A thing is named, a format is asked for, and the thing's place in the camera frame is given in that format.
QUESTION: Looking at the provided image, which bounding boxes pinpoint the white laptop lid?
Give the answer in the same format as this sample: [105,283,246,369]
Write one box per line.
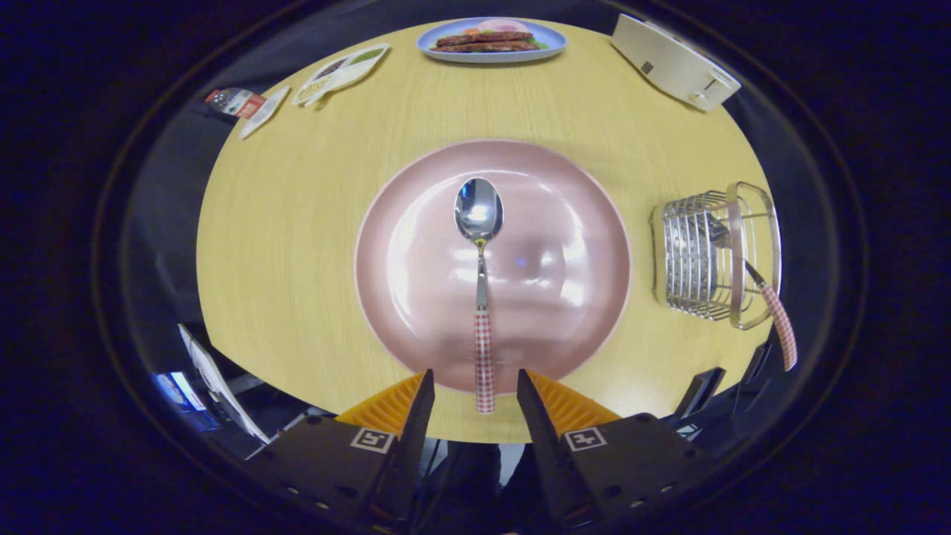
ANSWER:
[178,323,270,445]

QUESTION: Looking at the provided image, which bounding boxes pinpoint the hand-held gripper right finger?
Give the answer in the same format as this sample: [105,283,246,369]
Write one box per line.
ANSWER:
[516,369,714,531]

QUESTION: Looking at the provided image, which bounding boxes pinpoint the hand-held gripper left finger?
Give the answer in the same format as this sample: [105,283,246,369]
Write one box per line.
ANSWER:
[245,369,437,533]

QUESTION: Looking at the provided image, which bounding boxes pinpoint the cream white toaster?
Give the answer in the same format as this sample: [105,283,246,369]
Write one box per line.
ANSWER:
[611,13,742,112]

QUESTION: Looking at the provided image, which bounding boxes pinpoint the brown grilled meat strips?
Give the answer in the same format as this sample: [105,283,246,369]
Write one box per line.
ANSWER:
[433,30,542,53]

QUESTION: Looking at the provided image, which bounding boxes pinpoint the small white sauce dish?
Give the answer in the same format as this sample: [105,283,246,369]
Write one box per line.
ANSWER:
[238,85,292,140]

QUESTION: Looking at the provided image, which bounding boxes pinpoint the blue lit screen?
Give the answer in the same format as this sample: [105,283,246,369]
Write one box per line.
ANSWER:
[152,372,209,413]

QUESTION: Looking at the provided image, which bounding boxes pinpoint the black table clamp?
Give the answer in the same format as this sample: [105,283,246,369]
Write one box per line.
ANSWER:
[672,368,725,428]
[736,327,781,395]

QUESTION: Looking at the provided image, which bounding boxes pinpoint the blue oval plate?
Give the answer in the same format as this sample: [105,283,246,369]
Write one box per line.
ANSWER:
[416,17,567,64]

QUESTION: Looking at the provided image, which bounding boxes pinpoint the steel wire cutlery basket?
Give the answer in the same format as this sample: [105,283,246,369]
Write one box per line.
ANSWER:
[650,181,782,331]

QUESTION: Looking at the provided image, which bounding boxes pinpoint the checkered handle steel spoon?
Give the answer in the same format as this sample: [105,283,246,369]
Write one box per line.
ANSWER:
[454,177,504,414]

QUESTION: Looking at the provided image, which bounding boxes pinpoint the checkered handle steel fork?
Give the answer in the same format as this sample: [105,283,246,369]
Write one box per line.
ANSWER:
[706,212,798,371]

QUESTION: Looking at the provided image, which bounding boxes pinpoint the pink round plate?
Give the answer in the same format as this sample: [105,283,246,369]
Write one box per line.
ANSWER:
[354,139,632,395]

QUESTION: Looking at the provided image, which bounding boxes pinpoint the white divided condiment tray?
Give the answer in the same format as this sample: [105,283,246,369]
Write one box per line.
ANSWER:
[292,43,390,107]

